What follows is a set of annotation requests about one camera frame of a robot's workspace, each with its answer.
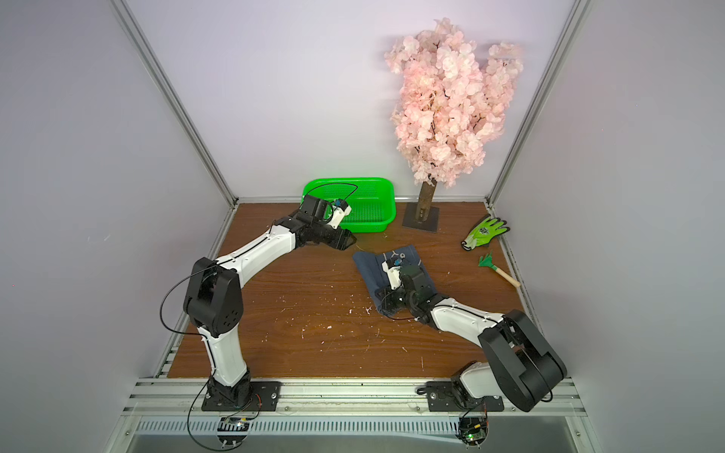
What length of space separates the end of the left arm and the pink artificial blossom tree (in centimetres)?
31

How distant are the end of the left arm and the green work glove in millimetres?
459

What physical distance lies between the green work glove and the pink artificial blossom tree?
34 centimetres

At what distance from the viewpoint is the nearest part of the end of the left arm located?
0.69 meters

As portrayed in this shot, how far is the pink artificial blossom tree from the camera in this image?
619 mm

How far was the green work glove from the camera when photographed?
105cm
